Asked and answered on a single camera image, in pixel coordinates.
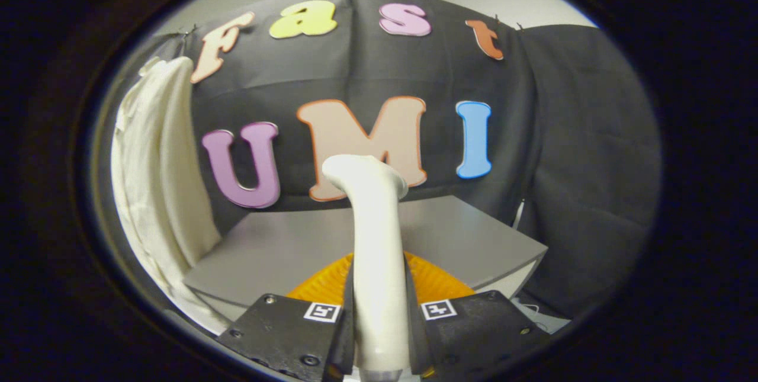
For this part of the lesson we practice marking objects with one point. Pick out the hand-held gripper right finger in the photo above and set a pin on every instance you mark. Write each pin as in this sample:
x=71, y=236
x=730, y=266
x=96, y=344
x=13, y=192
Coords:
x=468, y=334

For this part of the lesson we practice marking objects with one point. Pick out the black backdrop cloth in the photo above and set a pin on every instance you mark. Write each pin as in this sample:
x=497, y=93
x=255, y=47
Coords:
x=592, y=163

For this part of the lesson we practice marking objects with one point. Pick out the grey top white cabinet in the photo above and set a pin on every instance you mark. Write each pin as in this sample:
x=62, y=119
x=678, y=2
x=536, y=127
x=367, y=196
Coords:
x=284, y=252

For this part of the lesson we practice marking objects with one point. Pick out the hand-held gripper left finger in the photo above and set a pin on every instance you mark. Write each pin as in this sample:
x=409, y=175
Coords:
x=284, y=334

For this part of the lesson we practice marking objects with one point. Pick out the cream button shirt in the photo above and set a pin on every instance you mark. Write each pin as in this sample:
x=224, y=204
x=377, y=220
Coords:
x=154, y=163

